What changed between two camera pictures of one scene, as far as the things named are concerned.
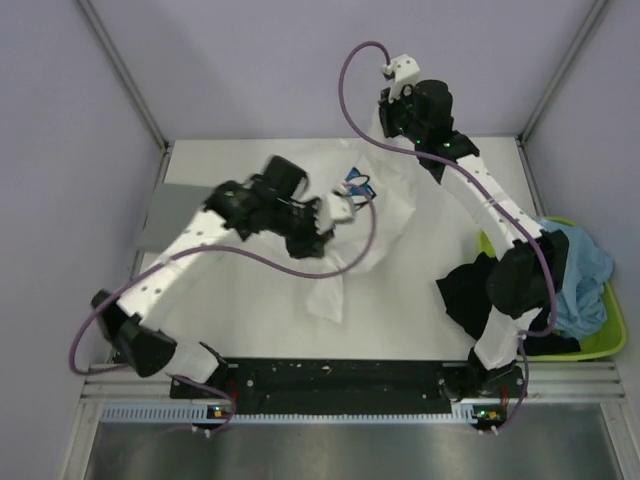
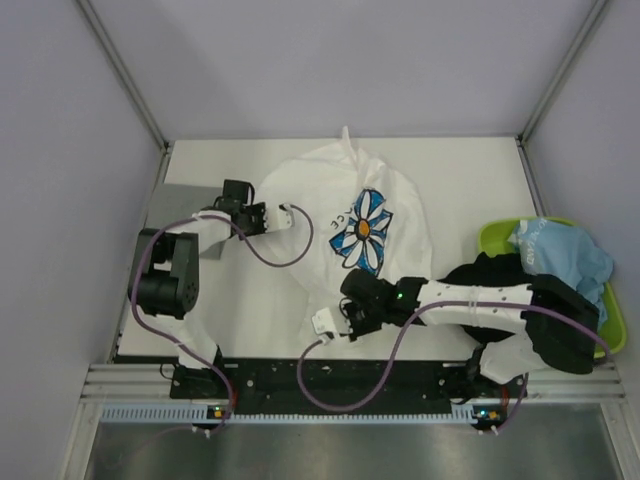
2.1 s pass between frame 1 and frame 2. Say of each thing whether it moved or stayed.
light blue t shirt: stayed
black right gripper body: moved
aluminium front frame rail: stayed
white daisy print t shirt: moved
